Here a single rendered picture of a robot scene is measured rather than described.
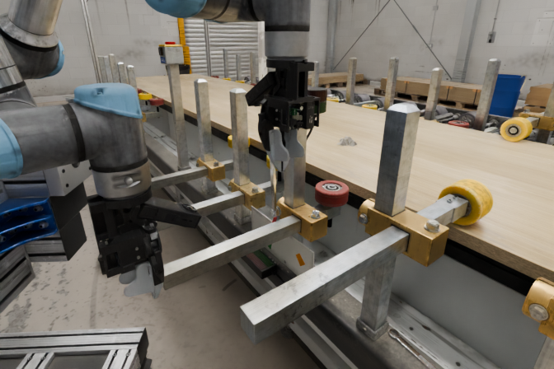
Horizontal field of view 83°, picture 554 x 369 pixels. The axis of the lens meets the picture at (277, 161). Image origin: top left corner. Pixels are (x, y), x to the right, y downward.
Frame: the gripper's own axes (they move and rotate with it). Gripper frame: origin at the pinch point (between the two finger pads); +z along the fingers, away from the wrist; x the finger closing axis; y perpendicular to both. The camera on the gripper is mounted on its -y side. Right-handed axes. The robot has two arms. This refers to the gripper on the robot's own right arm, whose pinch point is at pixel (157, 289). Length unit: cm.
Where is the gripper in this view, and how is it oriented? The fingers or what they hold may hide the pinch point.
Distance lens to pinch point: 63.3
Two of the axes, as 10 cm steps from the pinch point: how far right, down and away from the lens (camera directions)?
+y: -8.1, 2.1, -5.5
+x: 5.9, 2.9, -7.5
